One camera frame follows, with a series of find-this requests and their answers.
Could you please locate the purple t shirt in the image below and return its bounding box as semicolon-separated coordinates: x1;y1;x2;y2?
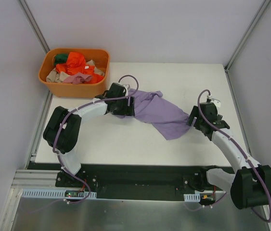
129;89;190;141

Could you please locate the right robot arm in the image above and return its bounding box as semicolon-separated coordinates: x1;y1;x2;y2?
187;102;271;209

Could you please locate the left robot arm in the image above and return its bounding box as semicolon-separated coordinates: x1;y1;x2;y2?
43;83;135;187

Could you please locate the pink t shirt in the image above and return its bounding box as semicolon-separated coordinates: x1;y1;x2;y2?
63;73;92;85

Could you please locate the orange plastic bin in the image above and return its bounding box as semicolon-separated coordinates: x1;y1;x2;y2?
39;48;110;99

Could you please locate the orange t shirt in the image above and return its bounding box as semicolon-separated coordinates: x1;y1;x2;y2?
54;51;105;83

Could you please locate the green t shirt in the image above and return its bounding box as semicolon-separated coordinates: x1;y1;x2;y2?
54;53;69;65

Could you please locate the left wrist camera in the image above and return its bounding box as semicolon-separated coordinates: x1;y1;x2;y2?
122;84;130;90

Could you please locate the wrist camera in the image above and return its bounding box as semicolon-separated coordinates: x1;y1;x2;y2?
122;84;130;90
206;95;221;108

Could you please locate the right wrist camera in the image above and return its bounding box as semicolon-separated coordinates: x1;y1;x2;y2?
206;95;221;108

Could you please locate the right aluminium frame post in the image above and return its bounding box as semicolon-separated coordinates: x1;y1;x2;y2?
224;0;271;73

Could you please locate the aluminium frame post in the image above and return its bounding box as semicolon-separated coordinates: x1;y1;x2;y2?
224;0;271;73
17;0;50;53

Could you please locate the right white cable duct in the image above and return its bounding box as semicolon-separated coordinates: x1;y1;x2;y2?
183;193;201;203

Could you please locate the white cable duct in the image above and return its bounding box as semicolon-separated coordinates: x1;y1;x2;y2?
183;193;201;203
22;189;97;200

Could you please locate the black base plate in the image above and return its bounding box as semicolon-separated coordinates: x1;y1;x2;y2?
55;164;215;201

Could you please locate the left white cable duct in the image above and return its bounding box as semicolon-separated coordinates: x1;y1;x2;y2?
22;189;97;200

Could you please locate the left aluminium frame post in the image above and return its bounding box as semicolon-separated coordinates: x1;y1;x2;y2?
17;0;50;53

